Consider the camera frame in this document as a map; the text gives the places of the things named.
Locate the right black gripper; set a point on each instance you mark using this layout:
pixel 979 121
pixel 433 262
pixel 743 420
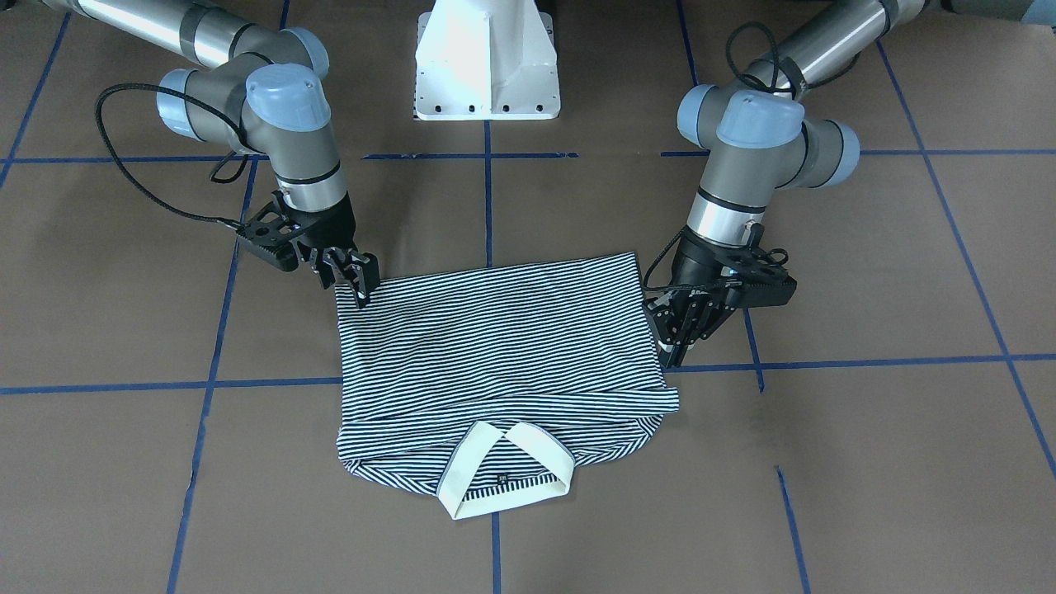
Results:
pixel 333 224

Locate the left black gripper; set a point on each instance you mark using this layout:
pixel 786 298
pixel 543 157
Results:
pixel 695 261

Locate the striped polo shirt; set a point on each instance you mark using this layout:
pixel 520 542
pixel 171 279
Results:
pixel 489 388

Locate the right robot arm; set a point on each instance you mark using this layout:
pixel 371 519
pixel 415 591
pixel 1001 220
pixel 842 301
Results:
pixel 260 93

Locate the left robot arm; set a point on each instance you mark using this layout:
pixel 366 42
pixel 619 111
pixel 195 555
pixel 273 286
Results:
pixel 759 141

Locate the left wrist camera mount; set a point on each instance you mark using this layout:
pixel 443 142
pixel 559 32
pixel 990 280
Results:
pixel 753 277

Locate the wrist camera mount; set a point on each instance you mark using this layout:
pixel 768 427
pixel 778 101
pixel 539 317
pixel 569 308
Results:
pixel 265 236
pixel 753 277

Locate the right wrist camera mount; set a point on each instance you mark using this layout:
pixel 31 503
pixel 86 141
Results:
pixel 265 236

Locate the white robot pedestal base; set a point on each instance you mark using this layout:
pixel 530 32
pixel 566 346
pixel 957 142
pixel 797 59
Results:
pixel 487 60

